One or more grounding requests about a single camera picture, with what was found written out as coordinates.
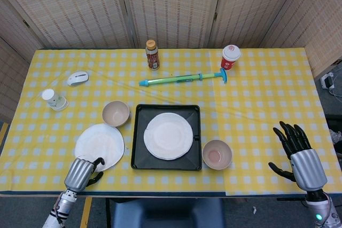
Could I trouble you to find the black square plastic tray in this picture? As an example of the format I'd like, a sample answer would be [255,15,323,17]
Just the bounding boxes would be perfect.
[130,104,203,171]

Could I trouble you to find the red paper cup white lid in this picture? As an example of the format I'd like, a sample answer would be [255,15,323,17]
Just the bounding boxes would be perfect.
[220,45,242,70]

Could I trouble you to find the plain beige bowl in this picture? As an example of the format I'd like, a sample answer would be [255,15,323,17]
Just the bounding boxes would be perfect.
[102,100,131,128]

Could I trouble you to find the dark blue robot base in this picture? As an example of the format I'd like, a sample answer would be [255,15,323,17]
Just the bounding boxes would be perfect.
[110,198,227,228]

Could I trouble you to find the white paper plate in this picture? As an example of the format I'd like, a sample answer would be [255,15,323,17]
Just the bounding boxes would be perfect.
[143,112,193,161]
[74,123,126,172]

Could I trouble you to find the beige bowl with pink stain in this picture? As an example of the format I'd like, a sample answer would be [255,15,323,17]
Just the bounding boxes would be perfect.
[202,139,233,170]

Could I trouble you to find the green and blue water squirter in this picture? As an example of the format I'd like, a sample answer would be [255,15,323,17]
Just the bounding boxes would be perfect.
[138,68,229,88]

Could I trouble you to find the yellow checkered tablecloth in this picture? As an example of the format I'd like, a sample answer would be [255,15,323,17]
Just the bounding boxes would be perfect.
[0,48,331,196]

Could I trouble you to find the white cable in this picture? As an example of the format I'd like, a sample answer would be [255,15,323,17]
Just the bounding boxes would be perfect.
[329,86,342,98]

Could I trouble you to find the brown-label bottle with orange cap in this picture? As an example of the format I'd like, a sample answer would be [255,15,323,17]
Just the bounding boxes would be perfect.
[145,40,160,71]

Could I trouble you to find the right silver and black robot hand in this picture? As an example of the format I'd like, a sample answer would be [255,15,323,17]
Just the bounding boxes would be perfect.
[268,121,328,193]

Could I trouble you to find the stacked white paper cups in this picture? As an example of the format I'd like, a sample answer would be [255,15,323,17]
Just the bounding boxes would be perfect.
[41,88,69,111]

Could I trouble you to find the woven beige folding screen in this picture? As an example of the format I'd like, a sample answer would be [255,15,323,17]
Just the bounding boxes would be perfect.
[0,0,342,122]

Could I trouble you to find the white computer mouse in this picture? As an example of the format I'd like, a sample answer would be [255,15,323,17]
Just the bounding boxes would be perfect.
[66,70,89,88]

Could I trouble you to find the white power strip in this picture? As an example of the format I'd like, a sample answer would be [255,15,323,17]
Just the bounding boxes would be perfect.
[320,72,336,90]

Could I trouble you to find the left silver and black robot hand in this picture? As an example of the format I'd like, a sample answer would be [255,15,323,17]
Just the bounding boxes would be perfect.
[64,157,106,193]

